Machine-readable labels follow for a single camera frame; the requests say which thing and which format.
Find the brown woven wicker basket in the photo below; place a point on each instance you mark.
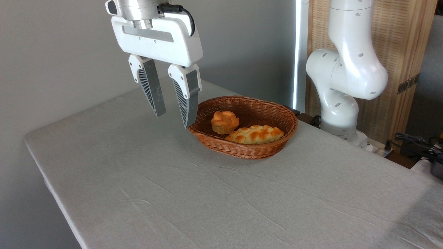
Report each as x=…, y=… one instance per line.
x=242, y=152

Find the dark metal screen hinge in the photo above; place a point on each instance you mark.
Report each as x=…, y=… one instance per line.
x=408, y=83

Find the white power strip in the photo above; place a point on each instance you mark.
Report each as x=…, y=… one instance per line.
x=379, y=149

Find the grey tablecloth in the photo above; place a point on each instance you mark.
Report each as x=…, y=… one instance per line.
x=207, y=200

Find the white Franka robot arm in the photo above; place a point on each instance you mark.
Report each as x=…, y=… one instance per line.
x=349, y=69

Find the round flower-shaped bread roll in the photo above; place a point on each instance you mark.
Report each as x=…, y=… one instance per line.
x=225, y=121

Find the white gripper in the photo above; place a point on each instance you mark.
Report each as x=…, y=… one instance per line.
x=155, y=45

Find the long braided bread loaf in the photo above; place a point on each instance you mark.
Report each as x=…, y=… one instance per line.
x=256, y=135

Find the white vertical light pole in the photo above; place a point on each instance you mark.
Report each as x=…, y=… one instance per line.
x=300, y=52

